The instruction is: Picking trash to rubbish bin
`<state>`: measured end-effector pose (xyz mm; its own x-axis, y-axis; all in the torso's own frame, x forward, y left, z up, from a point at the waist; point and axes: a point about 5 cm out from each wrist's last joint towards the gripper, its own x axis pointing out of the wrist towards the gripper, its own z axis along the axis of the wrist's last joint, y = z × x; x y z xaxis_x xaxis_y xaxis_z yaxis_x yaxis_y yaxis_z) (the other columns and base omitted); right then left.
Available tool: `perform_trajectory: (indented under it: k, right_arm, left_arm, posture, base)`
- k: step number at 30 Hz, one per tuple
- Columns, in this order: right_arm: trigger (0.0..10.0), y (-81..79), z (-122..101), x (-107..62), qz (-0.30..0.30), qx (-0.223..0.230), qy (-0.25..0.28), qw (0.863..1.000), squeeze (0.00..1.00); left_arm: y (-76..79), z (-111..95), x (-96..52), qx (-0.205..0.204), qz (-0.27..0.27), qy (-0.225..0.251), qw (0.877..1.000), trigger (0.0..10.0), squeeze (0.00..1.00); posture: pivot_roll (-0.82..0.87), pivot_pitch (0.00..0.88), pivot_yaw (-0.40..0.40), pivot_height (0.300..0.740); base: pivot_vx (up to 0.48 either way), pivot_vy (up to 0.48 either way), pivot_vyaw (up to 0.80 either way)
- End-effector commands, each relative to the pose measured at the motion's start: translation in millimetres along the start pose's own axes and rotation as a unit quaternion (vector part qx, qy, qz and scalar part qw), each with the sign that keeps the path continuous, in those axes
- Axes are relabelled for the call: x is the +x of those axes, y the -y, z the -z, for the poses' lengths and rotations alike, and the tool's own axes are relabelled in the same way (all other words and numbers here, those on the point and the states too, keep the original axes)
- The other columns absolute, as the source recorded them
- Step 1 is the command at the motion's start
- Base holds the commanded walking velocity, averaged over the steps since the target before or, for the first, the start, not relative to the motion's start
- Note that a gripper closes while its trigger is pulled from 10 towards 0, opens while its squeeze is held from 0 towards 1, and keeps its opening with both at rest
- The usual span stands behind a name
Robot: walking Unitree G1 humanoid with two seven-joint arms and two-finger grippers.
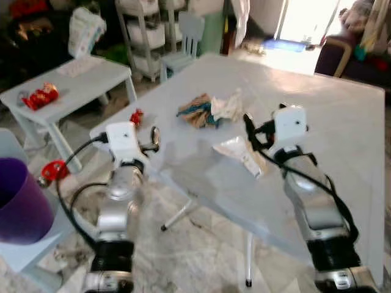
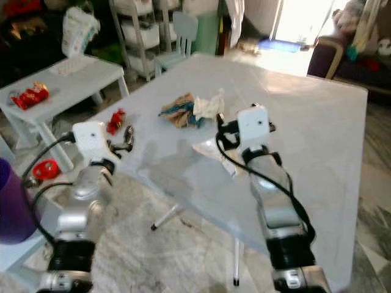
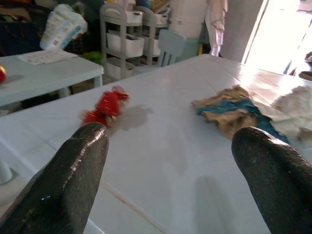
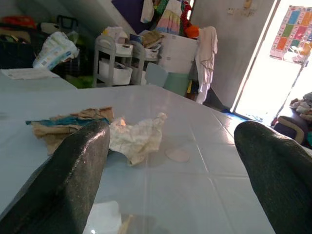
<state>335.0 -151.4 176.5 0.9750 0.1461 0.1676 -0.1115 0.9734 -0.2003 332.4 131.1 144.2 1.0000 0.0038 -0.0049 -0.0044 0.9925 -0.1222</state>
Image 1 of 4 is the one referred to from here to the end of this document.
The dark purple armchair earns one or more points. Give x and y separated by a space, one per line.
339 58

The white shelf cart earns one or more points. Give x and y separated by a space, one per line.
143 36

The pale blue child chair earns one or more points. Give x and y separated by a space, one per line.
183 46

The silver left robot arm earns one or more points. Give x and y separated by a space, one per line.
119 201

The large grey folding table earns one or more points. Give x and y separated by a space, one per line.
342 146

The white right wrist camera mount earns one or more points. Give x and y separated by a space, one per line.
289 125

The small pale blue table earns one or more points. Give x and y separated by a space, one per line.
85 85

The purple rubbish bin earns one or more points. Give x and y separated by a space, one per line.
21 207

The small red candy wrapper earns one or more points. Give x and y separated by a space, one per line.
136 116

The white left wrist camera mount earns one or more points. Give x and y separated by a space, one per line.
122 139

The blue door mat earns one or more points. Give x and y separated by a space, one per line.
284 44

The flat white wrapper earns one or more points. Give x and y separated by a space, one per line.
239 154

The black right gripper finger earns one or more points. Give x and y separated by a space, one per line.
248 123

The white hanging cloth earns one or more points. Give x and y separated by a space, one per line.
242 18

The red round toy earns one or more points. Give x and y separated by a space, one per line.
54 171

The crumpled white paper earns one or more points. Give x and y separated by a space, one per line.
228 106

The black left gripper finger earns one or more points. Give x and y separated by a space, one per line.
156 133
155 147

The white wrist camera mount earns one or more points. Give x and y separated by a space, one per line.
122 139
289 125

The green bin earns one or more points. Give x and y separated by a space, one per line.
214 30

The white patterned plastic bag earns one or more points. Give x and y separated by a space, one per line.
85 30

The red snack packet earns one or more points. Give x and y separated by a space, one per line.
40 96

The crumpled brown teal wrapper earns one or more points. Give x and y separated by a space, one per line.
195 112

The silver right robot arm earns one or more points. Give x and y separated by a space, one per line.
314 204

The pale blue stool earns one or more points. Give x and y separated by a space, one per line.
30 253

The white patterned mat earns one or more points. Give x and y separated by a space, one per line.
79 66

